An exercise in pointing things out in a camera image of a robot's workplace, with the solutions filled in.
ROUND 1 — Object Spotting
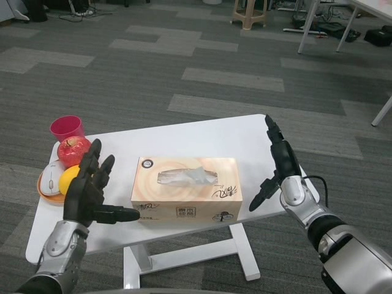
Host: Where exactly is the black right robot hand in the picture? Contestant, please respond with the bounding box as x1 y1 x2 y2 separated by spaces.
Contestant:
249 114 302 212

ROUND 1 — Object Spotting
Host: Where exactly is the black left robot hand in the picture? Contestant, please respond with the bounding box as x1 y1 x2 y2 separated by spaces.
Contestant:
62 138 141 228

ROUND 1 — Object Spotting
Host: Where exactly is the beige tissue box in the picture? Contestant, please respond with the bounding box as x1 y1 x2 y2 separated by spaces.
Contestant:
130 156 244 227

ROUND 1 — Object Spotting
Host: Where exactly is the yellow lemon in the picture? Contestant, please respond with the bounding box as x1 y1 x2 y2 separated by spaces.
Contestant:
59 165 81 196

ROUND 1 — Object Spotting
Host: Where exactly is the white computer mouse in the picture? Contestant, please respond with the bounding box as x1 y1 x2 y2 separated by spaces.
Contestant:
40 161 69 196

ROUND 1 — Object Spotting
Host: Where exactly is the orange plate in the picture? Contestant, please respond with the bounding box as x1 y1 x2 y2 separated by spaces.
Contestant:
36 170 67 205

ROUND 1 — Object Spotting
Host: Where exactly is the red apple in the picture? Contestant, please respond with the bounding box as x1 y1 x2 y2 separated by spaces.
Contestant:
57 135 93 169

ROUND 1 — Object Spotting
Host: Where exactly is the pink plastic cup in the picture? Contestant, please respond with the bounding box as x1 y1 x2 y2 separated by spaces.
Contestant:
50 115 86 144

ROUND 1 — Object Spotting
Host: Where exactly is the white small table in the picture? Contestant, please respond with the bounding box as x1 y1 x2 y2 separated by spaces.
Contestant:
25 113 319 290

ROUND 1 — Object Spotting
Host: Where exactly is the white desk leg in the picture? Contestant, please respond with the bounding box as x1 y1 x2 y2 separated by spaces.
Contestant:
371 94 392 127

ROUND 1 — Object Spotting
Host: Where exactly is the beige plastic stool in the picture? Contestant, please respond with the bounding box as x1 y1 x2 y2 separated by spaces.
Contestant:
229 0 268 31

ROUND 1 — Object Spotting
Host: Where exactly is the black bag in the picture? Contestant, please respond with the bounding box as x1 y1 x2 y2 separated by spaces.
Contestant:
363 25 392 48

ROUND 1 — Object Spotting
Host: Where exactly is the white office desk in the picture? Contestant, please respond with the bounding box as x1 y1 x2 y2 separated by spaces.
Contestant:
297 0 392 55

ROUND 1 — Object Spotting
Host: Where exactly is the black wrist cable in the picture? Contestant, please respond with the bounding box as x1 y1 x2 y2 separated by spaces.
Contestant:
303 175 329 207

